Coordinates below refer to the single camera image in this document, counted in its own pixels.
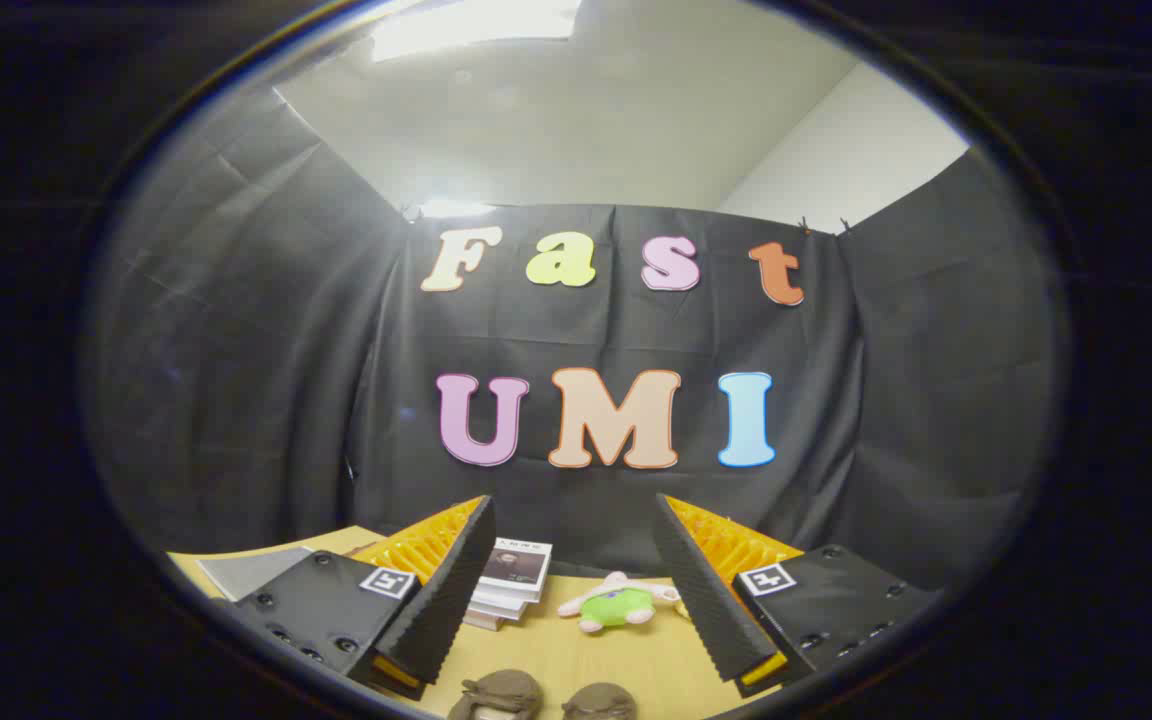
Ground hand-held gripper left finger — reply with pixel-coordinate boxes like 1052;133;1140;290
236;495;497;701

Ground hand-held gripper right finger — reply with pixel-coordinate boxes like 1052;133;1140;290
653;494;937;698

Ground brown fuzzy shoe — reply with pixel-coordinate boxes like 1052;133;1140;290
448;669;544;720
563;683;637;720

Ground grey fabric storage box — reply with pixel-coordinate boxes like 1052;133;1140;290
198;547;314;602

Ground white plain book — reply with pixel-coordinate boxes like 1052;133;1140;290
471;590;539;619

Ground green and pink plush toy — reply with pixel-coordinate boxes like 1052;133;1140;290
558;572;687;635

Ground ceiling light panel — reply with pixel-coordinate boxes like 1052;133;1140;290
371;0;583;63

